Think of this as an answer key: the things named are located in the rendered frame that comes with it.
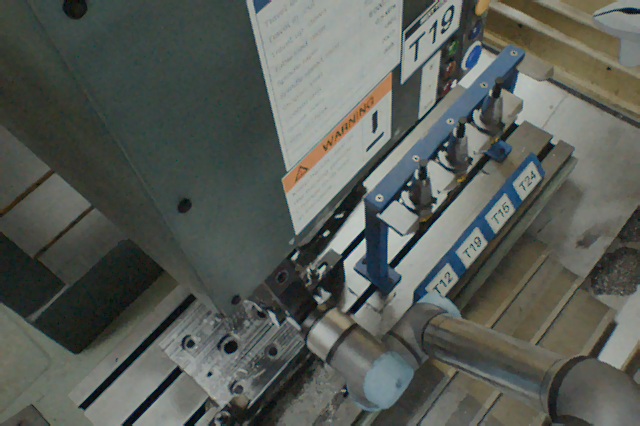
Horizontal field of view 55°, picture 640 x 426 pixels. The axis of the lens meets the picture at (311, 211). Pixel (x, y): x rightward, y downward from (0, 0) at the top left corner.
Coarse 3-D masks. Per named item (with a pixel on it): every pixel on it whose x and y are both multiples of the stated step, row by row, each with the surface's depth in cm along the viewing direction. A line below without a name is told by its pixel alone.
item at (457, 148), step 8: (456, 136) 107; (464, 136) 107; (448, 144) 111; (456, 144) 108; (464, 144) 108; (448, 152) 111; (456, 152) 110; (464, 152) 110; (448, 160) 112; (456, 160) 111; (464, 160) 112
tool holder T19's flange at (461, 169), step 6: (444, 144) 115; (444, 150) 116; (468, 150) 114; (438, 156) 114; (438, 162) 115; (444, 162) 113; (468, 162) 115; (450, 168) 112; (456, 168) 112; (462, 168) 112; (462, 174) 114
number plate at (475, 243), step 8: (472, 232) 135; (480, 232) 136; (472, 240) 135; (480, 240) 136; (464, 248) 134; (472, 248) 135; (480, 248) 136; (464, 256) 134; (472, 256) 135; (464, 264) 135
